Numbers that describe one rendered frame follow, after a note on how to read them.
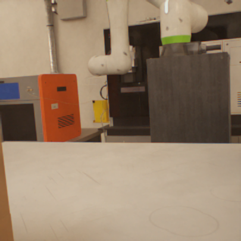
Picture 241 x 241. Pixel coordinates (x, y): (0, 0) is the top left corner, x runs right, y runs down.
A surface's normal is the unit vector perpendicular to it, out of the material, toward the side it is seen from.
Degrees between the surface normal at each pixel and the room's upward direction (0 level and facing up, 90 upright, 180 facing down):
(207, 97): 90
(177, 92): 90
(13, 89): 90
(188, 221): 0
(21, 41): 90
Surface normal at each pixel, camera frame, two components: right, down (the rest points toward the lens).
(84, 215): -0.07, -0.99
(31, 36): -0.35, 0.14
